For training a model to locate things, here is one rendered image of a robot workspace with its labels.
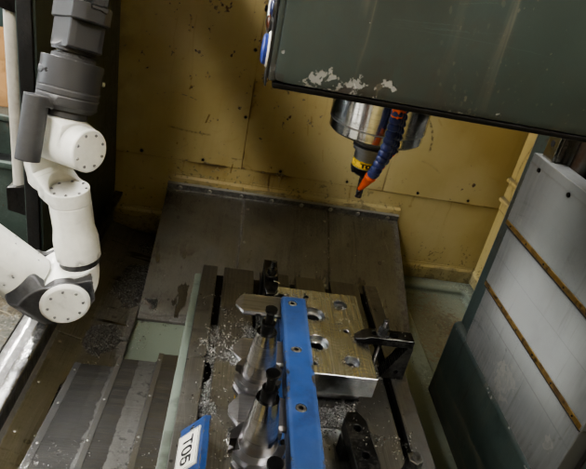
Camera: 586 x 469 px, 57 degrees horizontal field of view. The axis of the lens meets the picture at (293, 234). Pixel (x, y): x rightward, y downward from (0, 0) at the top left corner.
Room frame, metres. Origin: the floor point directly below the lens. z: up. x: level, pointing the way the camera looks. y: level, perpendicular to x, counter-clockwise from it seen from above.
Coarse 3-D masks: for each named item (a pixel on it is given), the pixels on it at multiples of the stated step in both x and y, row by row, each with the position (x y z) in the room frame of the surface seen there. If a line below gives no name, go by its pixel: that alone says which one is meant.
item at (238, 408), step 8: (240, 400) 0.49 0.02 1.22; (248, 400) 0.50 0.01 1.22; (280, 400) 0.51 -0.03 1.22; (232, 408) 0.48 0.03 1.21; (240, 408) 0.48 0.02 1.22; (248, 408) 0.48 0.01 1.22; (280, 408) 0.49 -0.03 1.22; (232, 416) 0.47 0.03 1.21; (240, 416) 0.47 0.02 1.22; (280, 416) 0.48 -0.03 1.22; (280, 424) 0.47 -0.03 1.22
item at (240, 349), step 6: (240, 342) 0.60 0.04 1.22; (246, 342) 0.60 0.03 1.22; (282, 342) 0.62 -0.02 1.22; (234, 348) 0.59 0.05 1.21; (240, 348) 0.59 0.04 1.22; (246, 348) 0.59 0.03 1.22; (282, 348) 0.61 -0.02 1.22; (234, 354) 0.58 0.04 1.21; (240, 354) 0.58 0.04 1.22; (246, 354) 0.58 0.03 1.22; (276, 354) 0.59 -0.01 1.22; (282, 354) 0.59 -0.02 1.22; (276, 360) 0.58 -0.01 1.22; (282, 360) 0.58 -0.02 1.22; (282, 366) 0.57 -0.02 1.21
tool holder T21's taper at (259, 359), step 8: (256, 336) 0.53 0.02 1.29; (264, 336) 0.53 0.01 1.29; (272, 336) 0.53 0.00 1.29; (256, 344) 0.53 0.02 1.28; (264, 344) 0.52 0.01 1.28; (272, 344) 0.53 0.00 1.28; (248, 352) 0.53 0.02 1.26; (256, 352) 0.52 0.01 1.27; (264, 352) 0.52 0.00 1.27; (272, 352) 0.53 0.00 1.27; (248, 360) 0.53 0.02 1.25; (256, 360) 0.52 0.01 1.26; (264, 360) 0.52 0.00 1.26; (272, 360) 0.53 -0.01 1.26; (248, 368) 0.52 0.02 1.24; (256, 368) 0.52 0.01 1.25; (264, 368) 0.52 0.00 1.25; (248, 376) 0.52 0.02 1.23; (256, 376) 0.52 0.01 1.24; (264, 376) 0.52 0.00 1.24
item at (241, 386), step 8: (240, 360) 0.55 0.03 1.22; (240, 368) 0.54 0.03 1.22; (280, 368) 0.55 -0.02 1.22; (240, 376) 0.52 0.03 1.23; (280, 376) 0.55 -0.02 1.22; (240, 384) 0.51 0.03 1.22; (248, 384) 0.51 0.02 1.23; (256, 384) 0.52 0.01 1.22; (280, 384) 0.53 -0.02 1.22; (240, 392) 0.52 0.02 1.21; (248, 392) 0.51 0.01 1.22; (256, 392) 0.51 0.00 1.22
